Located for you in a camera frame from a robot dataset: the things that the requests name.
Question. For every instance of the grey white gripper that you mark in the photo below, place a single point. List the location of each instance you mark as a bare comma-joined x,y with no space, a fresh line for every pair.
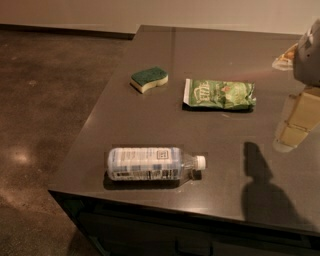
308,61

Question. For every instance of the green jalapeno chip bag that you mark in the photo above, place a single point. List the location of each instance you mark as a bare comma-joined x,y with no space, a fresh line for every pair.
222,95

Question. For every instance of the clear plastic water bottle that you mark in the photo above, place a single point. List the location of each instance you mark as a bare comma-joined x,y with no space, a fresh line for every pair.
152,164

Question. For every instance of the dark cabinet drawer front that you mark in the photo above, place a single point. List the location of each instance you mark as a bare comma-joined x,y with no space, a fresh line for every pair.
119,229

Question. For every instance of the green and yellow sponge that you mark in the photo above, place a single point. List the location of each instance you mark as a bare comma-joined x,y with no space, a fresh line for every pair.
149,78

